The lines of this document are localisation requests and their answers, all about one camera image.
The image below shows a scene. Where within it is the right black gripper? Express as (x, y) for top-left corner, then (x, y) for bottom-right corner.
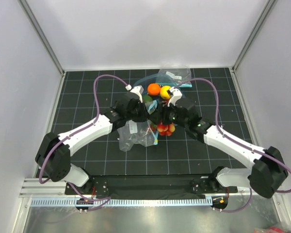
(148, 100), (188, 128)

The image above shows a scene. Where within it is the red cherry fruit cluster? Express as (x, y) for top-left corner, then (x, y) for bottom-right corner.
(148, 123), (176, 136)

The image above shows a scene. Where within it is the green lime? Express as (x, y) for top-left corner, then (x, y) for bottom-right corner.
(143, 95), (153, 103)

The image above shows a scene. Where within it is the clear zip top bag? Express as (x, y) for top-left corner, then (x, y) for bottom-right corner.
(116, 99), (160, 152)

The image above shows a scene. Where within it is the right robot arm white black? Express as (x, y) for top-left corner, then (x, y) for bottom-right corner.
(149, 99), (288, 199)

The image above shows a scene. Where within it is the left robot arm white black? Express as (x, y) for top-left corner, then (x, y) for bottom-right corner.
(35, 92), (148, 194)

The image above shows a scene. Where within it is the yellow lemon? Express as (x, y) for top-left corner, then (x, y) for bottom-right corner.
(160, 85), (171, 100)

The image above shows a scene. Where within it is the orange fruit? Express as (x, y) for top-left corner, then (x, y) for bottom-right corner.
(147, 83), (161, 96)

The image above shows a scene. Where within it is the teal plastic tray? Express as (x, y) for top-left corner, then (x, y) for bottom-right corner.
(132, 72), (192, 115)

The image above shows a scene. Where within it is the black grid mat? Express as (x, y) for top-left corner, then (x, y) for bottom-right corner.
(51, 67), (251, 175)

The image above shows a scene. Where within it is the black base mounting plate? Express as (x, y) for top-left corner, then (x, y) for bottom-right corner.
(65, 173), (238, 200)

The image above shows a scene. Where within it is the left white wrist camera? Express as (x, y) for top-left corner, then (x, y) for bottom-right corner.
(125, 84), (144, 102)

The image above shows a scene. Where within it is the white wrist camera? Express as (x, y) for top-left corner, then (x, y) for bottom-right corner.
(167, 87), (182, 107)
(125, 84), (144, 102)

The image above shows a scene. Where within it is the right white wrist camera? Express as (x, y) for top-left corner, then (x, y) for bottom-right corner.
(167, 87), (182, 107)

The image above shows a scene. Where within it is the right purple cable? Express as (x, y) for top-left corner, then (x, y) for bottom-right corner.
(171, 77), (291, 213)

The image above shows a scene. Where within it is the purple cable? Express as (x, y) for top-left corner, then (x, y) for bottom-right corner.
(171, 77), (291, 213)
(38, 74), (133, 211)

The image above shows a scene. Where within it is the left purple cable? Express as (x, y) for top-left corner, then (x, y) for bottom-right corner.
(38, 74), (133, 211)

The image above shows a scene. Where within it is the slotted white cable duct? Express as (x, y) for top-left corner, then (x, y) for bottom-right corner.
(30, 197), (212, 207)

